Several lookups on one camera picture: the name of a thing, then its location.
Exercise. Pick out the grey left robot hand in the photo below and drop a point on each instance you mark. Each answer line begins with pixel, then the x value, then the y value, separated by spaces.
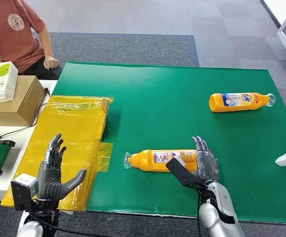
pixel 49 183

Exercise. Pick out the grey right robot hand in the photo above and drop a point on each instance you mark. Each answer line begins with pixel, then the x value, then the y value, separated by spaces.
pixel 207 165

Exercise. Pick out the person's left hand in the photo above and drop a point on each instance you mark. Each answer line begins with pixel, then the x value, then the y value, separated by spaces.
pixel 50 62

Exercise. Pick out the orange bottle with clear cap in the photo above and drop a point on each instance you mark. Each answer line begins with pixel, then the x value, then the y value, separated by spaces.
pixel 145 161
pixel 239 102

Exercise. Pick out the person's left forearm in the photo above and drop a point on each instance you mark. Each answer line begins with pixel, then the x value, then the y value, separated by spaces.
pixel 46 42

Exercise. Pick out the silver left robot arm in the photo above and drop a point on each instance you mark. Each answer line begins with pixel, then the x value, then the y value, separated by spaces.
pixel 29 229

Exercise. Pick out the white tissue pack green print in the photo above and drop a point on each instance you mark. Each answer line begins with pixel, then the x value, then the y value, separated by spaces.
pixel 0 83

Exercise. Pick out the person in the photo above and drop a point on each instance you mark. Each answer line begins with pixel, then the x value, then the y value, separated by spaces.
pixel 7 42

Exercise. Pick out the brown cardboard box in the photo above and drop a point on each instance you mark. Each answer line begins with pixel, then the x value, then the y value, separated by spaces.
pixel 22 104

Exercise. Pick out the white side table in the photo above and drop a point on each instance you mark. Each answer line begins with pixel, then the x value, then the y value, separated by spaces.
pixel 17 144

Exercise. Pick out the yellow plastic bag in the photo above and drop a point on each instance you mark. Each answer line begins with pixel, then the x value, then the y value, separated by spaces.
pixel 69 130

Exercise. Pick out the green table mat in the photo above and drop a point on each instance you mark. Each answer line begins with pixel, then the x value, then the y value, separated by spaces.
pixel 172 111

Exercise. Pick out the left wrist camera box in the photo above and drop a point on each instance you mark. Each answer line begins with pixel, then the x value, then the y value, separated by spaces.
pixel 23 191

